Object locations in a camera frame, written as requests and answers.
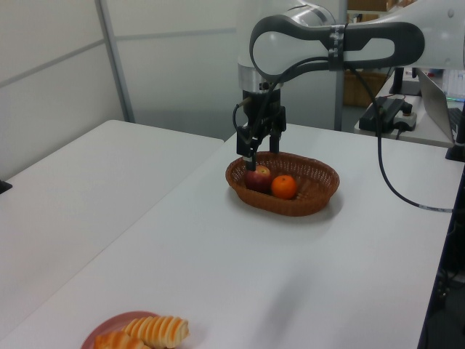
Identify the grey laptop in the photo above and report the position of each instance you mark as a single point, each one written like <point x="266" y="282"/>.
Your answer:
<point x="432" y="98"/>

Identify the striped bread roll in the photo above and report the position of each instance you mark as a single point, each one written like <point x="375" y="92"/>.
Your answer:
<point x="160" y="329"/>

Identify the pink plate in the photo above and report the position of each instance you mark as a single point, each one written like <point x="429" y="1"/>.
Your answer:
<point x="109" y="323"/>

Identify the orange mandarin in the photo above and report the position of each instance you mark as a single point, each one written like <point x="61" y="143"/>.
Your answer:
<point x="284" y="187"/>

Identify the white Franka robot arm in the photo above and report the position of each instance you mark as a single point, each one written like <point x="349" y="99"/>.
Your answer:
<point x="283" y="43"/>

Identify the grey emergency stop button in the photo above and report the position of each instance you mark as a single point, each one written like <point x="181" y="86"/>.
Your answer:
<point x="407" y="121"/>

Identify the black clamp base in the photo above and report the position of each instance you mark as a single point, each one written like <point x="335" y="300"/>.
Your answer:
<point x="5" y="186"/>

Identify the brown woven basket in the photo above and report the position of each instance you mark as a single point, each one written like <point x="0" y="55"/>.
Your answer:
<point x="312" y="181"/>

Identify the black control box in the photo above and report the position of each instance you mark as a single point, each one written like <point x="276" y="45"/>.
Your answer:
<point x="372" y="118"/>

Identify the black clamp stand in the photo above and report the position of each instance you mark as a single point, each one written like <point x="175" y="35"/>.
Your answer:
<point x="458" y="151"/>

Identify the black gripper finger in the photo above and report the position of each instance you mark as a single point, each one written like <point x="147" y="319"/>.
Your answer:
<point x="243" y="143"/>
<point x="275" y="143"/>

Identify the red apple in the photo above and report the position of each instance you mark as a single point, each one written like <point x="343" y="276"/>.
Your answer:
<point x="258" y="181"/>

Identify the black monitor stand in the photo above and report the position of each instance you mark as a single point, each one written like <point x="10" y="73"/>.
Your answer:
<point x="397" y="81"/>

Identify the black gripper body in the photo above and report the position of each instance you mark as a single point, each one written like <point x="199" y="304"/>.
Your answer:
<point x="276" y="116"/>

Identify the brown cardboard box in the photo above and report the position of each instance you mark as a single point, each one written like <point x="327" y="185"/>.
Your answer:
<point x="359" y="91"/>

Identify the braided bread loaf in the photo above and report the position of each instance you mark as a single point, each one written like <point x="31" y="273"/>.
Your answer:
<point x="116" y="341"/>

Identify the grey partition post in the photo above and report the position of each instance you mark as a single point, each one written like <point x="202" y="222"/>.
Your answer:
<point x="114" y="62"/>
<point x="341" y="109"/>

